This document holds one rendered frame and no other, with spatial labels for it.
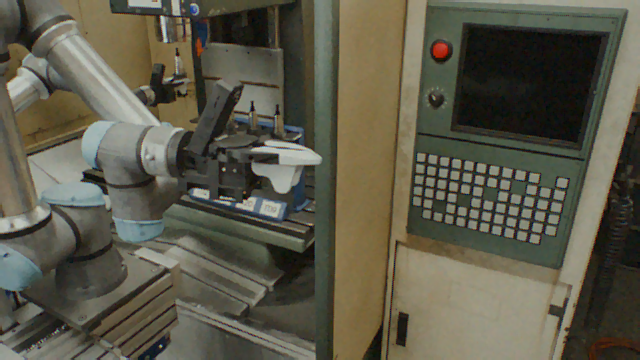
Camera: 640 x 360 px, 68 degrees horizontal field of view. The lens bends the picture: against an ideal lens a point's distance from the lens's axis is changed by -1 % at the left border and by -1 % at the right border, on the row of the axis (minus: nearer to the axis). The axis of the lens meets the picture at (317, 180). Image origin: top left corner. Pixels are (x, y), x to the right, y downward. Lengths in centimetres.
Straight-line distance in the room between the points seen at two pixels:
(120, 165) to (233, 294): 112
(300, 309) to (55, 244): 89
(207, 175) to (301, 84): 172
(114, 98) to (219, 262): 113
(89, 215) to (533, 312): 128
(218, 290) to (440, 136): 97
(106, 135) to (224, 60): 182
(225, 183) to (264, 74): 178
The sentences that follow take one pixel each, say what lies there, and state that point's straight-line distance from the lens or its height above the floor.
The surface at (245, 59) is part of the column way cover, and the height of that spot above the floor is 136.
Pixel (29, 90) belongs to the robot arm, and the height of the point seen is 146.
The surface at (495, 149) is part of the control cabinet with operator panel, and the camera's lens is 138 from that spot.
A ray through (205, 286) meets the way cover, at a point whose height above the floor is 72.
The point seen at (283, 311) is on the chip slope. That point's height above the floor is 72.
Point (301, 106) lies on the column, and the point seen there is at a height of 114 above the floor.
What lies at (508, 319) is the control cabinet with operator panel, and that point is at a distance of 170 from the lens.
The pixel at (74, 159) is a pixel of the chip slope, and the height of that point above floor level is 80.
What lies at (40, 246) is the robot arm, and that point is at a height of 135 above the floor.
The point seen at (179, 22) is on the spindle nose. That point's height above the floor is 159.
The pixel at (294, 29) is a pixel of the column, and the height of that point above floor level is 151.
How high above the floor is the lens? 183
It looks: 25 degrees down
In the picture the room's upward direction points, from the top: straight up
